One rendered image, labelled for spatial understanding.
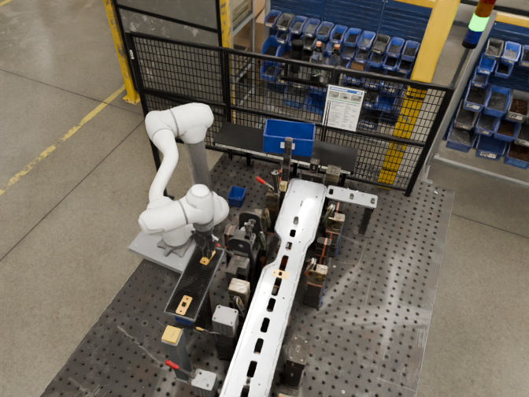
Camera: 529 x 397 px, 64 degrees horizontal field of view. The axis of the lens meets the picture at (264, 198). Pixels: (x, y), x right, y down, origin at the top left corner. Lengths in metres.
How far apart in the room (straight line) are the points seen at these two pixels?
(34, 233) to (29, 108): 1.77
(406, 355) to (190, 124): 1.57
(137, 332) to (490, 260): 2.73
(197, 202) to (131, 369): 1.02
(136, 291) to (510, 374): 2.45
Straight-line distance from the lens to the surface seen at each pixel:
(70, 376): 2.38
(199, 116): 2.07
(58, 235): 3.81
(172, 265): 2.48
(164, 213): 1.62
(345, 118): 2.62
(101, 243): 3.63
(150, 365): 2.29
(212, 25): 3.87
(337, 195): 2.47
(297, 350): 1.91
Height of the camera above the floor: 2.80
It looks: 48 degrees down
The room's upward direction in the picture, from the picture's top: 2 degrees clockwise
